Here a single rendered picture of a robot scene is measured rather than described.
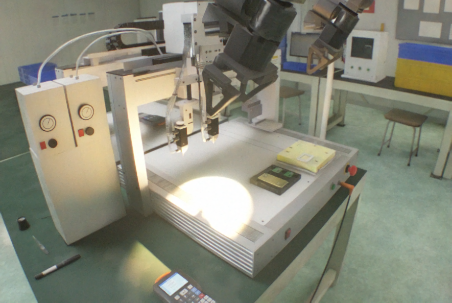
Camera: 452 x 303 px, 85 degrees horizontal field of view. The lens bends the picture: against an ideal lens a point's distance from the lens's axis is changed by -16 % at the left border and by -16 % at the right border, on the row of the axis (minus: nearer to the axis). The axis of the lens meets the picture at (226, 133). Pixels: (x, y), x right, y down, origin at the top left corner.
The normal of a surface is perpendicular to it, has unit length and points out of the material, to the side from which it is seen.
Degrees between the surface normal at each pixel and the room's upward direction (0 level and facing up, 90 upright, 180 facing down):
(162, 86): 90
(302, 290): 0
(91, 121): 90
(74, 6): 90
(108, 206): 90
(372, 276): 0
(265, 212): 0
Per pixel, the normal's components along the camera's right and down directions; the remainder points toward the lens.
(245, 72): 0.39, -0.69
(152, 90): 0.74, 0.24
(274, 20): -0.10, 0.63
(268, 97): -0.67, 0.29
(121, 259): -0.02, -0.92
